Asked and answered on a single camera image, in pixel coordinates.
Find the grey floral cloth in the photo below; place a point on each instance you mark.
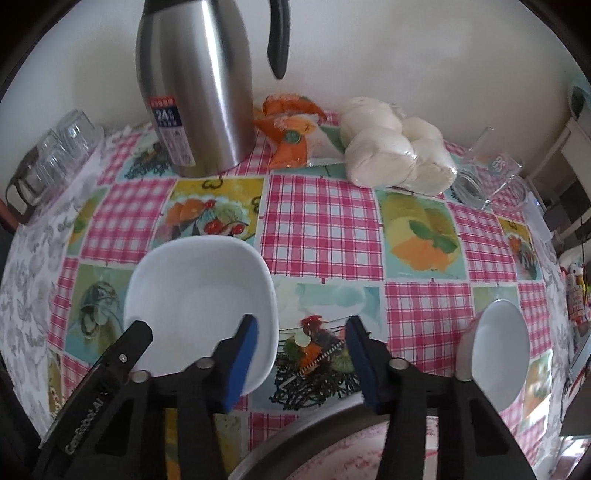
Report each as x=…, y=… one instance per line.
x=27, y=286

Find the bag of white steamed buns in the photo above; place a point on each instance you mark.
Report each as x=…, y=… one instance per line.
x=383, y=152

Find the small white round bowl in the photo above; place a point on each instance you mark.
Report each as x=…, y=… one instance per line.
x=498, y=350

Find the white square bowl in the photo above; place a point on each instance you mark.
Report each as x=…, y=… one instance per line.
x=194, y=286

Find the colourful toy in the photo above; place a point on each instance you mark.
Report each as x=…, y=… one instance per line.
x=577, y=290

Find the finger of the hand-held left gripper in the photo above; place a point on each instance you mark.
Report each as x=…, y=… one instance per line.
x=127, y=353

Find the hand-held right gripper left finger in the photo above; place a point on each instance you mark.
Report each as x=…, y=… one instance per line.
x=242, y=364

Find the clear drinking glass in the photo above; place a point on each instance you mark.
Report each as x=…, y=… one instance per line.
x=76, y=131
x=51, y=159

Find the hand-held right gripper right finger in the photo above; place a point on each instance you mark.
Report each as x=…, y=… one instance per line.
x=360, y=364

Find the white tray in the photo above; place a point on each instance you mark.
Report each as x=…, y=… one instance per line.
x=93, y=150

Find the clear glass jar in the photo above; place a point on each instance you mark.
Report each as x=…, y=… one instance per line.
x=471, y=187

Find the printed drinking glass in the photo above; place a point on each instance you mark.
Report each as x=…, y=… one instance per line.
x=496, y=161

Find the white shelf unit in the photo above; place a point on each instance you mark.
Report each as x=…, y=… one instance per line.
x=563, y=157

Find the checked fruit print tablecloth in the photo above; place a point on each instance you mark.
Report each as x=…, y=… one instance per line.
x=323, y=217

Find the stainless steel thermos jug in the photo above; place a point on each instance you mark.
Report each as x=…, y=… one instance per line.
x=194, y=92

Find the orange and white snack packet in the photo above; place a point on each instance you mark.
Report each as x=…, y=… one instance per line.
x=295, y=147

